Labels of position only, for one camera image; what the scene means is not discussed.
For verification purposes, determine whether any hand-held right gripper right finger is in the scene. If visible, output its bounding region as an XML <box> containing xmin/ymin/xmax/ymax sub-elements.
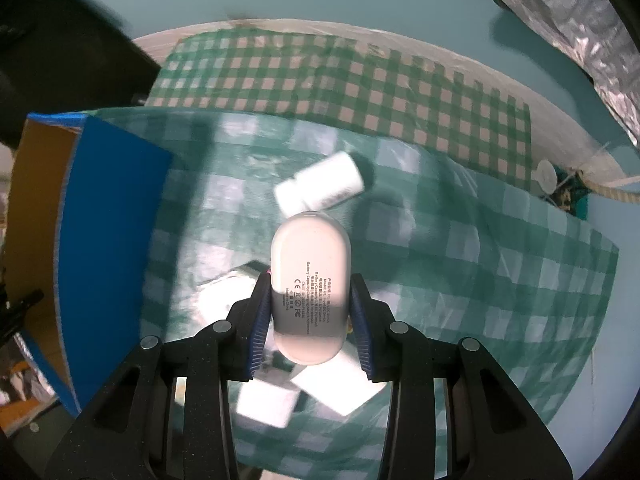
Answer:
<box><xmin>347</xmin><ymin>272</ymin><xmax>573</xmax><ymax>480</ymax></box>

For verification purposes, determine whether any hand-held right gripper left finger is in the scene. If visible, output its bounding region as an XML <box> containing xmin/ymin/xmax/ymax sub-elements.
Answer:
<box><xmin>47</xmin><ymin>272</ymin><xmax>273</xmax><ymax>480</ymax></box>

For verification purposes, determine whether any white square box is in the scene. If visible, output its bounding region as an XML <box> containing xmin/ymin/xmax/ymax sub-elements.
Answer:
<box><xmin>291</xmin><ymin>347</ymin><xmax>383</xmax><ymax>417</ymax></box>
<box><xmin>235</xmin><ymin>377</ymin><xmax>301</xmax><ymax>430</ymax></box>

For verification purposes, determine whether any white oval power bank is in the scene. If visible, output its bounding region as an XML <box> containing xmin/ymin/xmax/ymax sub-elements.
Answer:
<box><xmin>270</xmin><ymin>211</ymin><xmax>353</xmax><ymax>366</ymax></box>

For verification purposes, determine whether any white pill bottle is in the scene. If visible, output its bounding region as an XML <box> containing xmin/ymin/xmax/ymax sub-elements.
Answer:
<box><xmin>273</xmin><ymin>151</ymin><xmax>364</xmax><ymax>216</ymax></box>

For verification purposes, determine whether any blue cardboard box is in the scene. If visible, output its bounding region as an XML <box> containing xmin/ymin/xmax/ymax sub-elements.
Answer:
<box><xmin>5</xmin><ymin>112</ymin><xmax>176</xmax><ymax>418</ymax></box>

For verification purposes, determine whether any green checkered tablecloth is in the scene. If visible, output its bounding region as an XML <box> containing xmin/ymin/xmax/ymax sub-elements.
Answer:
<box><xmin>85</xmin><ymin>30</ymin><xmax>621</xmax><ymax>480</ymax></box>

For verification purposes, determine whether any white round disc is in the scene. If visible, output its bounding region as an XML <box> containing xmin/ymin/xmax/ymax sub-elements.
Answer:
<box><xmin>536</xmin><ymin>161</ymin><xmax>560</xmax><ymax>192</ymax></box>

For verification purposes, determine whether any small dark green box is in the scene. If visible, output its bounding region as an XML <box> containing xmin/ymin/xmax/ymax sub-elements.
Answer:
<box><xmin>555</xmin><ymin>180</ymin><xmax>593</xmax><ymax>221</ymax></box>

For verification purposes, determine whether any black bulky object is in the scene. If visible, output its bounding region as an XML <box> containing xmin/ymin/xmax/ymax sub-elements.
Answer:
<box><xmin>0</xmin><ymin>0</ymin><xmax>162</xmax><ymax>148</ymax></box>

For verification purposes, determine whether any silver foil sheet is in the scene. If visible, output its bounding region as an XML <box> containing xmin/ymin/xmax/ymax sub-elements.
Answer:
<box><xmin>490</xmin><ymin>0</ymin><xmax>640</xmax><ymax>148</ymax></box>

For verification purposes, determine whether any beige rope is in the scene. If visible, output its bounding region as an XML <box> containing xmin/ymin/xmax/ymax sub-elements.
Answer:
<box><xmin>582</xmin><ymin>172</ymin><xmax>640</xmax><ymax>206</ymax></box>

